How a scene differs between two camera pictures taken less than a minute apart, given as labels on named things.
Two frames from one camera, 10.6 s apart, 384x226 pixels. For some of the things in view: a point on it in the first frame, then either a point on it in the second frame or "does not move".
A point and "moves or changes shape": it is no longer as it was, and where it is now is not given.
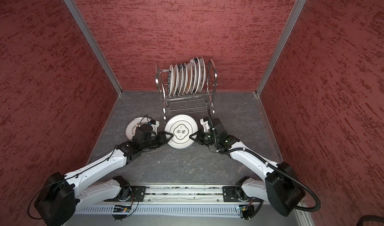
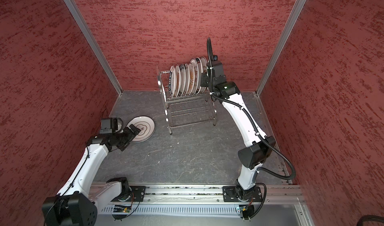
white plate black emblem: [181, 126] moves or changes shape
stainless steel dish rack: [197, 105] does not move
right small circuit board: [246, 211] does not move
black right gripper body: [207, 138] to [205, 80]
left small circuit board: [119, 208] does not move
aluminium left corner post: [90, 38] does not move
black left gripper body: [155, 141] to [127, 136]
